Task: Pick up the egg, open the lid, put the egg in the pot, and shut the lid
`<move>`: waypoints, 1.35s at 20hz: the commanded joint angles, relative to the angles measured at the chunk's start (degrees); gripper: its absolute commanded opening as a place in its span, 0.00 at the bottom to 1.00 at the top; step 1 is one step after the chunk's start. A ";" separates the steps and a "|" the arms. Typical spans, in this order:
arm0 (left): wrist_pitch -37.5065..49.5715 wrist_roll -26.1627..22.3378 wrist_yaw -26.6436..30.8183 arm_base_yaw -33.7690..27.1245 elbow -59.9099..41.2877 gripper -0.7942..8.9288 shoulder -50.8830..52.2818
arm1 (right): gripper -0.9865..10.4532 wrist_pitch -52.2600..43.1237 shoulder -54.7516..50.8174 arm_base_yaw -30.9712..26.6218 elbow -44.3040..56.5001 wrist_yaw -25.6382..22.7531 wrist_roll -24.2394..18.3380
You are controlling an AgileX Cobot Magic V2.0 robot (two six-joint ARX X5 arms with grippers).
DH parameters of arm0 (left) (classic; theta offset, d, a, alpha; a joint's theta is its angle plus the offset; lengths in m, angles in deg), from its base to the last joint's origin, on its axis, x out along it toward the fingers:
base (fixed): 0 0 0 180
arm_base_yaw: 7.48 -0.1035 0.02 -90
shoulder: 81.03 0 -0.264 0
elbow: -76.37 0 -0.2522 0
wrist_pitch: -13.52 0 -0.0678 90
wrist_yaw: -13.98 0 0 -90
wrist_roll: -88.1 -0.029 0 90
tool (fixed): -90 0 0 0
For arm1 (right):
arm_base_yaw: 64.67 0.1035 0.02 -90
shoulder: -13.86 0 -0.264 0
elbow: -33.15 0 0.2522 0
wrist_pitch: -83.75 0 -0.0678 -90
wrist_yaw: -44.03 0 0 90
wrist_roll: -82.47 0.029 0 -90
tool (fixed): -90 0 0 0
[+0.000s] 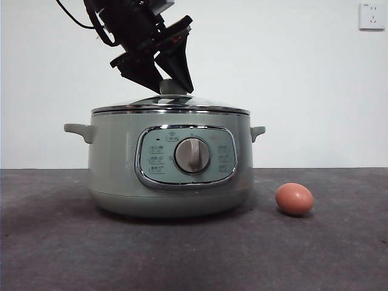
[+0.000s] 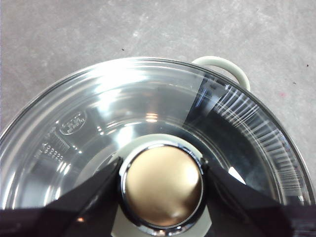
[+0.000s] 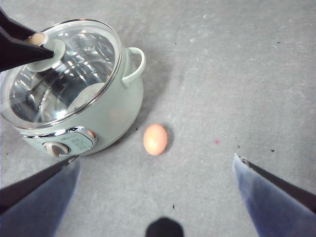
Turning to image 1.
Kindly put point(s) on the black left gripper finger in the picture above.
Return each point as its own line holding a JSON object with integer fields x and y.
{"x": 179, "y": 63}
{"x": 142, "y": 72}

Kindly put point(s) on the brown egg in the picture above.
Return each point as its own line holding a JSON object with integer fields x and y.
{"x": 294, "y": 199}

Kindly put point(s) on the glass lid with green knob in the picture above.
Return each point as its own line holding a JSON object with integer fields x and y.
{"x": 169, "y": 102}

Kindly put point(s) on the sage green electric pot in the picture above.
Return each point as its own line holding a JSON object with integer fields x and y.
{"x": 115, "y": 169}

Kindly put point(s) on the white wall socket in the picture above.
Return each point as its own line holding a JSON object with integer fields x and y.
{"x": 372, "y": 16}

